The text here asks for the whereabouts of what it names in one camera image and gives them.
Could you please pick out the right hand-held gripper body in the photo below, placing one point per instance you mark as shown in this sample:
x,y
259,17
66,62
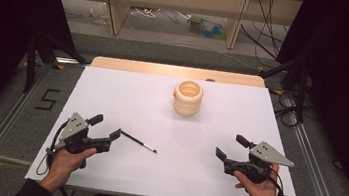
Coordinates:
x,y
266,154

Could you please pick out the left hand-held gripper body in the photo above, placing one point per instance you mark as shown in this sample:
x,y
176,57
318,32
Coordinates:
x,y
74,132

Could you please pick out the black pen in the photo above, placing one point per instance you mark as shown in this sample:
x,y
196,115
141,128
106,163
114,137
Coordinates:
x,y
138,141

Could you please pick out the cream ribbed pen holder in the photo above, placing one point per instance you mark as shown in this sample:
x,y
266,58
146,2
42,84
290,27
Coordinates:
x,y
187,104

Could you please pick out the person's left hand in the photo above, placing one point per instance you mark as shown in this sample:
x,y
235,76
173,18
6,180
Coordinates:
x,y
65,165

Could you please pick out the person's right hand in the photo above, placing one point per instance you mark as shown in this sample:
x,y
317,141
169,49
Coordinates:
x,y
260,192

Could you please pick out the black metal stand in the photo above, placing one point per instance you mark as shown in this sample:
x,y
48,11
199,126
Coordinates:
x,y
302,93
31,60

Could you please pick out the colourful plastic bag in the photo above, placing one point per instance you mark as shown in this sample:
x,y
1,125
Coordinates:
x,y
206,28

